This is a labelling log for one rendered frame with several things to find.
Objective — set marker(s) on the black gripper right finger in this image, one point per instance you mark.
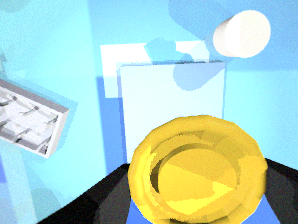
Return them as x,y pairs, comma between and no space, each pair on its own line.
282,192

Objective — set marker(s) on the yellow plate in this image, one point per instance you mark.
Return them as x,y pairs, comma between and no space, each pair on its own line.
197,170

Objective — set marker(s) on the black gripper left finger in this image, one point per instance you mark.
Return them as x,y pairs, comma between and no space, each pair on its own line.
106,202

